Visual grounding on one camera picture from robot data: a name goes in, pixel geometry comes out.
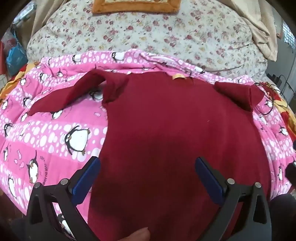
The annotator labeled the person's left hand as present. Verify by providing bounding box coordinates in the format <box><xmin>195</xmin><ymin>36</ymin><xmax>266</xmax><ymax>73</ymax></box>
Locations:
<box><xmin>125</xmin><ymin>227</ymin><xmax>151</xmax><ymax>241</ymax></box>

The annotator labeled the floral bed sheet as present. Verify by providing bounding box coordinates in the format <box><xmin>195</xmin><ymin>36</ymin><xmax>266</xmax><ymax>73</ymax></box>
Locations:
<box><xmin>26</xmin><ymin>0</ymin><xmax>269</xmax><ymax>77</ymax></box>

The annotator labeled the dark cloth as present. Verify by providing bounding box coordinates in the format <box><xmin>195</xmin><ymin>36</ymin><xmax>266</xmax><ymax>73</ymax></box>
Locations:
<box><xmin>269</xmin><ymin>193</ymin><xmax>296</xmax><ymax>241</ymax></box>

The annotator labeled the pink penguin print blanket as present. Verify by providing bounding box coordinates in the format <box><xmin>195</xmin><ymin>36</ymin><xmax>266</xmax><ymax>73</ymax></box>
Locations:
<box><xmin>0</xmin><ymin>49</ymin><xmax>296</xmax><ymax>239</ymax></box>

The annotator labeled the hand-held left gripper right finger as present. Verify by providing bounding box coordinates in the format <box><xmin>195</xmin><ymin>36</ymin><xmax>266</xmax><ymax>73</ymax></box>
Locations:
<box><xmin>195</xmin><ymin>157</ymin><xmax>272</xmax><ymax>241</ymax></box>

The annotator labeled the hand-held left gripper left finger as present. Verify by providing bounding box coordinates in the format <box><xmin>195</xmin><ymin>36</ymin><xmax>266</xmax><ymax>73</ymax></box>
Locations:
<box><xmin>26</xmin><ymin>157</ymin><xmax>102</xmax><ymax>241</ymax></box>

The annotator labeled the orange checkered cushion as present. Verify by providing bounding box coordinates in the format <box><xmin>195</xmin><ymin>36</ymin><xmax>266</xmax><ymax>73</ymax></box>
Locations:
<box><xmin>92</xmin><ymin>0</ymin><xmax>181</xmax><ymax>15</ymax></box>

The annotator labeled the black cable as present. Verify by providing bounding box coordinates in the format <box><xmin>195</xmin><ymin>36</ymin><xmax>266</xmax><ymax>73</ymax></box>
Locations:
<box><xmin>266</xmin><ymin>74</ymin><xmax>292</xmax><ymax>94</ymax></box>

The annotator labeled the blue plastic bag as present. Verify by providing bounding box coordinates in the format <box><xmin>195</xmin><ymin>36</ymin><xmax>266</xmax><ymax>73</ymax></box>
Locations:
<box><xmin>6</xmin><ymin>30</ymin><xmax>28</xmax><ymax>77</ymax></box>

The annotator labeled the barred window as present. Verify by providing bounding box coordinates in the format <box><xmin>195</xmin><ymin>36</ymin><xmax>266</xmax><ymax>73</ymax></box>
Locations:
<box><xmin>276</xmin><ymin>20</ymin><xmax>296</xmax><ymax>44</ymax></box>

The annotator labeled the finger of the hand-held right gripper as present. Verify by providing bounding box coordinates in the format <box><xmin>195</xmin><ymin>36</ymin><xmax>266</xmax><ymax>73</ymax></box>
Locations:
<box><xmin>285</xmin><ymin>156</ymin><xmax>296</xmax><ymax>180</ymax></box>

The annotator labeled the beige curtain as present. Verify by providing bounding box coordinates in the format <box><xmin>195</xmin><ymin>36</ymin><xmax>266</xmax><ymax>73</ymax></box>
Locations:
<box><xmin>220</xmin><ymin>0</ymin><xmax>278</xmax><ymax>61</ymax></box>
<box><xmin>35</xmin><ymin>0</ymin><xmax>67</xmax><ymax>35</ymax></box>

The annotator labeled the dark red shirt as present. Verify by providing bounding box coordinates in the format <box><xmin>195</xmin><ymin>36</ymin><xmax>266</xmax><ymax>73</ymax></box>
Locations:
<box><xmin>28</xmin><ymin>70</ymin><xmax>271</xmax><ymax>241</ymax></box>

